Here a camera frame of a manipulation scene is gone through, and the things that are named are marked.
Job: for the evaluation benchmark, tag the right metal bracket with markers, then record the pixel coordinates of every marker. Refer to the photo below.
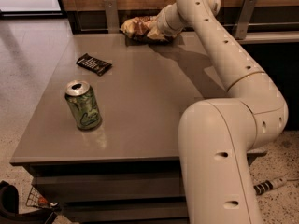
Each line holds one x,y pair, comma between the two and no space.
242,23

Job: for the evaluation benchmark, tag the metal bracket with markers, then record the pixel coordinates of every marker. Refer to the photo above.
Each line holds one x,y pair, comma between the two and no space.
242,23
112,16

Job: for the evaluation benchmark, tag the grey drawer cabinet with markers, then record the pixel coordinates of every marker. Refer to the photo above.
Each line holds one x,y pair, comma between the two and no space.
127,170

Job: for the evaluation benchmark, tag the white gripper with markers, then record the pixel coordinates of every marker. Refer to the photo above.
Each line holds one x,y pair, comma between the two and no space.
163,22

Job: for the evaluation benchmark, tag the brown chip bag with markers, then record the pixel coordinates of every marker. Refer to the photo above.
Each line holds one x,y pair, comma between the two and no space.
137,28

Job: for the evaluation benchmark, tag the green soda can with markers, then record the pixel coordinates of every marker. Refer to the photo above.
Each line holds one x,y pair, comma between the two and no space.
81,100

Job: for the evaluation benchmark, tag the left metal bracket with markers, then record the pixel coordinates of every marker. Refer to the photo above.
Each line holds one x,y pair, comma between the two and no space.
112,16

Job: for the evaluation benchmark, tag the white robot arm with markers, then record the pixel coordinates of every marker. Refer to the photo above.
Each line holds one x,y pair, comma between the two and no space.
215,135

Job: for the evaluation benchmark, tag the wire basket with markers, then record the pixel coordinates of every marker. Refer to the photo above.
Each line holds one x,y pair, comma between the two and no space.
36,200

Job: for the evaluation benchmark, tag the black snack bar wrapper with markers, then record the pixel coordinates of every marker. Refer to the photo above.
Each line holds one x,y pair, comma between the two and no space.
95,65

